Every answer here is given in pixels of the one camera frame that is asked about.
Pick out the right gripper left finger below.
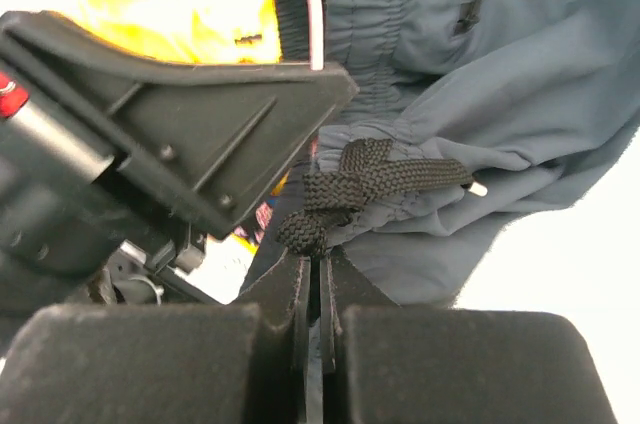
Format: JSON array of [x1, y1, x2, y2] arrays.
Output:
[[1, 255, 310, 423]]

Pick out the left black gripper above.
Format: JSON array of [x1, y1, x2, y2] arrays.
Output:
[[1, 95, 208, 339]]

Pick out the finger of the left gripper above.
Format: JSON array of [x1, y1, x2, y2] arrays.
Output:
[[1, 11, 357, 237]]

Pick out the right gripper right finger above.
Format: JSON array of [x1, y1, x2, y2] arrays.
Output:
[[319, 249, 615, 424]]

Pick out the patterned dark garment in tray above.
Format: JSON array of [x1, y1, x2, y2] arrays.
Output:
[[233, 196, 277, 250]]

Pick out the dark navy shorts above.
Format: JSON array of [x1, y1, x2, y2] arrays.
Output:
[[273, 0, 639, 304]]

